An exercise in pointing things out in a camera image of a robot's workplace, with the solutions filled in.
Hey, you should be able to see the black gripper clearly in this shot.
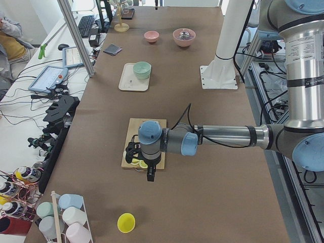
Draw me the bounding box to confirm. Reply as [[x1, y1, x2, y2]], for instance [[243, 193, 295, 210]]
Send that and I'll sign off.
[[125, 142, 142, 164]]

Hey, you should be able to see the small pink bowl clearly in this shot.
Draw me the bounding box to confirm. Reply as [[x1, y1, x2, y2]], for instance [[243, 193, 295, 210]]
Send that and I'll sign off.
[[144, 30, 159, 43]]

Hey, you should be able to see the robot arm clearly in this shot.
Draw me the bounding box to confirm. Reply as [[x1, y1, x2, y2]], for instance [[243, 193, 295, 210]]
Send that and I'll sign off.
[[124, 1, 323, 181]]

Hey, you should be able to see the top green bowl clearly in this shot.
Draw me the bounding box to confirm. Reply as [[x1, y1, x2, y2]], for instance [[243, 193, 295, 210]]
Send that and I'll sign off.
[[133, 61, 151, 75]]

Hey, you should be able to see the large pink ice bowl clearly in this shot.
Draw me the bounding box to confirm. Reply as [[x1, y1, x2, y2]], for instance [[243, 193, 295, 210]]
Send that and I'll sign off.
[[173, 28, 196, 47]]

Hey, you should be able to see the lemon slice toy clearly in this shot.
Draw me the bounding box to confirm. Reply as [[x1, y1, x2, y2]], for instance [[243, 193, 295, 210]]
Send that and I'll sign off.
[[131, 158, 140, 166]]

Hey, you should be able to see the lemon half toy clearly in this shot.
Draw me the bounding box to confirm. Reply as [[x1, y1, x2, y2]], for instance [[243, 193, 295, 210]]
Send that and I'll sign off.
[[139, 160, 148, 169]]

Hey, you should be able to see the white rabbit print tray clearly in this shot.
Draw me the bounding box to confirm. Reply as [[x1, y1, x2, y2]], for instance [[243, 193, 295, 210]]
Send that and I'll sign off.
[[118, 63, 150, 92]]

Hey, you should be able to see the black tool holder rack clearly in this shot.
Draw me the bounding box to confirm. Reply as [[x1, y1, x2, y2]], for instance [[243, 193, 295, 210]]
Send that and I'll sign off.
[[28, 95, 80, 193]]

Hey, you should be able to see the cup rack with cups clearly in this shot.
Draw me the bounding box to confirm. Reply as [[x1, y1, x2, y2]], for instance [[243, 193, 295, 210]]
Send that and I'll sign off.
[[36, 191, 94, 242]]

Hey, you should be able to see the grey folded cloth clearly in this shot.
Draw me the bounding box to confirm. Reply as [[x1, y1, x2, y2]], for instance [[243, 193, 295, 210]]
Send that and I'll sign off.
[[103, 44, 122, 56]]

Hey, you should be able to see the blue teach pendant tablet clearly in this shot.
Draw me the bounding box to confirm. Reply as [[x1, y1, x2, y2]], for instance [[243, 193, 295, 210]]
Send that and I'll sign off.
[[28, 65, 68, 93]]

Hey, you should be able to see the wooden mug tree stand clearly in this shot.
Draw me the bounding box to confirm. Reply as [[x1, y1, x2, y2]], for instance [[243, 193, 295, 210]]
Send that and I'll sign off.
[[109, 0, 129, 32]]

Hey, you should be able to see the metal ice scoop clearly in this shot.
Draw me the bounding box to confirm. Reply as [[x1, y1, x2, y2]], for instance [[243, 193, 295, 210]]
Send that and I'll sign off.
[[178, 31, 194, 41]]

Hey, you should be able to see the black tray on table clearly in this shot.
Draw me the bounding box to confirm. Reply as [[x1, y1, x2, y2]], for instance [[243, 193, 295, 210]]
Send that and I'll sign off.
[[121, 9, 135, 20]]

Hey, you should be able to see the black keyboard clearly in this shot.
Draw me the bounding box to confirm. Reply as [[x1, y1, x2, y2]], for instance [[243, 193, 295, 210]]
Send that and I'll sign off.
[[78, 15, 95, 38]]

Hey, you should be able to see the seated person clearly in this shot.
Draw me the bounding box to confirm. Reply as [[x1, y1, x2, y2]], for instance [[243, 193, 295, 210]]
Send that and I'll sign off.
[[1, 13, 36, 81]]

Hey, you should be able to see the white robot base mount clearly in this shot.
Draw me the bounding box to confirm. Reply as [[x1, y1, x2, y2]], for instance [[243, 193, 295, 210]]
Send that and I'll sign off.
[[200, 0, 253, 90]]

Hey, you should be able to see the aluminium frame post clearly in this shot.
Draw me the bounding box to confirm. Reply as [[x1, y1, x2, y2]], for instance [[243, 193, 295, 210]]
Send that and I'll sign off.
[[57, 0, 95, 78]]

